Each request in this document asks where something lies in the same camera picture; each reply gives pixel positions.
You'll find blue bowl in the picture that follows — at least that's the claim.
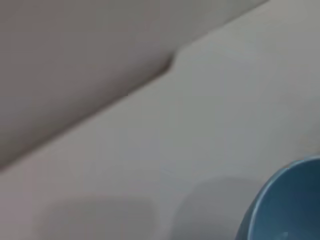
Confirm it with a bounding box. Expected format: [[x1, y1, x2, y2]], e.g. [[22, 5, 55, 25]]
[[235, 154, 320, 240]]

